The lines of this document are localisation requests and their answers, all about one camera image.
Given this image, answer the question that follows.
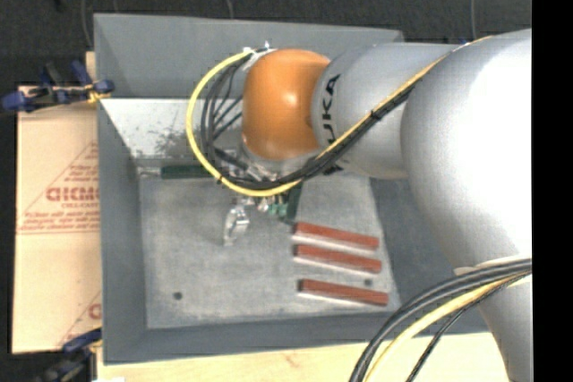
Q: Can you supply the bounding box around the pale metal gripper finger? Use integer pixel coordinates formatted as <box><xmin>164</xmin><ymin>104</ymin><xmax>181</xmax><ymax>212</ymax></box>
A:
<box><xmin>222</xmin><ymin>208</ymin><xmax>239</xmax><ymax>248</ymax></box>
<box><xmin>235</xmin><ymin>208</ymin><xmax>251</xmax><ymax>239</ymax></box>

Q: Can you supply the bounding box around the grey metal bin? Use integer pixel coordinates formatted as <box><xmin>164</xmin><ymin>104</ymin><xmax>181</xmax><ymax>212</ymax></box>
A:
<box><xmin>92</xmin><ymin>13</ymin><xmax>492</xmax><ymax>364</ymax></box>

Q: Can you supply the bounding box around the dark green flat block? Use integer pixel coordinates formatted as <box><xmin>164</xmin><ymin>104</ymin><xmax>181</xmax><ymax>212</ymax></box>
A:
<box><xmin>285</xmin><ymin>183</ymin><xmax>304</xmax><ymax>225</ymax></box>
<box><xmin>159</xmin><ymin>165</ymin><xmax>217</xmax><ymax>181</ymax></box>

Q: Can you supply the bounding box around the red-brown flat block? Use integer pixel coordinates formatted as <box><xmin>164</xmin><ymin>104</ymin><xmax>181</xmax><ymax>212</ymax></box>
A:
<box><xmin>296</xmin><ymin>277</ymin><xmax>390</xmax><ymax>308</ymax></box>
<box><xmin>292</xmin><ymin>221</ymin><xmax>381</xmax><ymax>251</ymax></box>
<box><xmin>291</xmin><ymin>243</ymin><xmax>383</xmax><ymax>276</ymax></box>

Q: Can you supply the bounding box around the brown cardboard board, red print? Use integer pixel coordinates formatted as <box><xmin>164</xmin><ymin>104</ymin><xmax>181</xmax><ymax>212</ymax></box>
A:
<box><xmin>10</xmin><ymin>84</ymin><xmax>105</xmax><ymax>355</ymax></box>

